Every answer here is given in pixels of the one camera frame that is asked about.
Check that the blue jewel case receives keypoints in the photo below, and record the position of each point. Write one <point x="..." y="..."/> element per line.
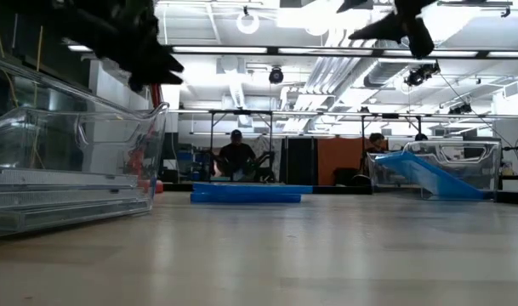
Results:
<point x="246" y="198"/>
<point x="433" y="176"/>
<point x="258" y="188"/>

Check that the black ceiling spotlight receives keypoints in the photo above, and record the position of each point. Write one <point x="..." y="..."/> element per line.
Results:
<point x="420" y="75"/>

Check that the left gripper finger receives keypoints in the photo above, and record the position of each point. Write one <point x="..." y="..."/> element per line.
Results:
<point x="152" y="77"/>
<point x="167" y="61"/>

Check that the black partition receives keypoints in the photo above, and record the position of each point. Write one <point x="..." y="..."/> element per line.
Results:
<point x="301" y="157"/>

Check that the overhead light beam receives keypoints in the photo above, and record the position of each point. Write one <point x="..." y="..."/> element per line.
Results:
<point x="326" y="51"/>

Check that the red desk lamp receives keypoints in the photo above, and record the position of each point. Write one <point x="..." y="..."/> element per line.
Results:
<point x="156" y="95"/>

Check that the orange partition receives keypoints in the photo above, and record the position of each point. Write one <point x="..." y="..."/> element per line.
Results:
<point x="339" y="153"/>

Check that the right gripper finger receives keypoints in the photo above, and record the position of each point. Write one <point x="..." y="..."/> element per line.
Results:
<point x="420" y="40"/>
<point x="382" y="29"/>

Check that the person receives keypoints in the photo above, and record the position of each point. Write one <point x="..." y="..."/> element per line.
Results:
<point x="375" y="142"/>
<point x="421" y="137"/>
<point x="237" y="157"/>

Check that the black background rig frame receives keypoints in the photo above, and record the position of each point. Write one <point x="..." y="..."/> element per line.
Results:
<point x="241" y="112"/>
<point x="390" y="115"/>

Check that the black bag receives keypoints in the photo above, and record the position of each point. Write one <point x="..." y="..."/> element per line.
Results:
<point x="352" y="176"/>

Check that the black overhead camera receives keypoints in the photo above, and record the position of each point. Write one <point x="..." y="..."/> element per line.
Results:
<point x="276" y="75"/>

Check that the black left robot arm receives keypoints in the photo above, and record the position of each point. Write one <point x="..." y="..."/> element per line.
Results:
<point x="71" y="17"/>

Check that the clear plastic bin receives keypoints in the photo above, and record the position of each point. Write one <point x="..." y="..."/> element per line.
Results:
<point x="471" y="157"/>
<point x="71" y="140"/>

